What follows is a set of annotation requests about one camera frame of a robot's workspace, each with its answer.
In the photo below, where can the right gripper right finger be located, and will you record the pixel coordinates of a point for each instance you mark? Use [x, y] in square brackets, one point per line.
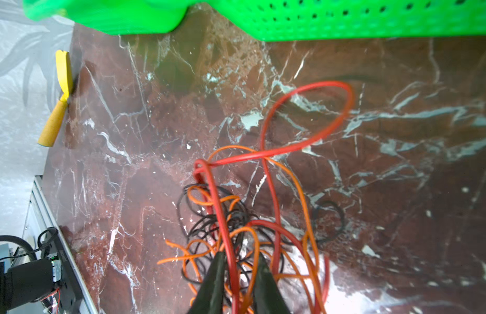
[267, 298]

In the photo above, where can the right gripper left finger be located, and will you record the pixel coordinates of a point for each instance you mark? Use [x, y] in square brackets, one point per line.
[210, 296]

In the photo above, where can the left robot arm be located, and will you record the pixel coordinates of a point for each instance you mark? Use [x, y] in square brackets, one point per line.
[24, 283]

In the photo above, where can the yellow plastic spatula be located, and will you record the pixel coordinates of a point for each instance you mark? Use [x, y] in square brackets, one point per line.
[65, 79]

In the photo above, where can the middle green plastic basket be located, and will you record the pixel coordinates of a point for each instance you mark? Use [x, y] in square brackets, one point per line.
[301, 20]

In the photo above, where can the green plastic basket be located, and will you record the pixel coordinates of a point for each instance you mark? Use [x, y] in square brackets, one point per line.
[113, 17]
[301, 20]

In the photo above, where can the left green plastic basket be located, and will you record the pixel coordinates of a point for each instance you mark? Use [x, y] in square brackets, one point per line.
[113, 17]

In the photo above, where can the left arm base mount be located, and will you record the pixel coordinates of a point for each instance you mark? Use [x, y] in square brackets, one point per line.
[67, 295]

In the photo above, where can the aluminium rail base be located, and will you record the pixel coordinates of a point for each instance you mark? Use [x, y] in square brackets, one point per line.
[39, 217]

